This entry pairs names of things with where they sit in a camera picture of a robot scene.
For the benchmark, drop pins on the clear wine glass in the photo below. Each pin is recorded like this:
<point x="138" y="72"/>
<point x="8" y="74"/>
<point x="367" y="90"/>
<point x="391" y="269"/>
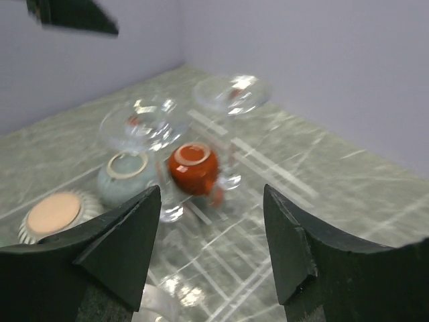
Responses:
<point x="231" y="96"/>
<point x="149" y="125"/>

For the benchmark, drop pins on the ribbed striped ceramic cup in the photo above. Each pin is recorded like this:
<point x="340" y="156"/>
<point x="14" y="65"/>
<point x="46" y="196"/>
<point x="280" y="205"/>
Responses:
<point x="58" y="212"/>

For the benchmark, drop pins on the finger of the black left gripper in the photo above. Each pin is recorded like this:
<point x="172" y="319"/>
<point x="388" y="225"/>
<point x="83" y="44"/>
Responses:
<point x="80" y="15"/>

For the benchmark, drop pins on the white wire dish rack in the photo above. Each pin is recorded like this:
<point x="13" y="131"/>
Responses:
<point x="214" y="264"/>

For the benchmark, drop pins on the pale blue ceramic mug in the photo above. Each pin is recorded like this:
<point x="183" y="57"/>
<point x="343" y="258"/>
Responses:
<point x="124" y="176"/>

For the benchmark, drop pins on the orange ceramic mug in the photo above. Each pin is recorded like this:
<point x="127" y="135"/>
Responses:
<point x="194" y="168"/>

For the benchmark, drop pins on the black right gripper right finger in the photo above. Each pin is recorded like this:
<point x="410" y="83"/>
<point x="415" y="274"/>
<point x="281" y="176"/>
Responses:
<point x="322" y="273"/>

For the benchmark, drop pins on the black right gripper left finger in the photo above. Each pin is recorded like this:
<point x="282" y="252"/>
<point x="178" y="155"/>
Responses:
<point x="95" y="271"/>

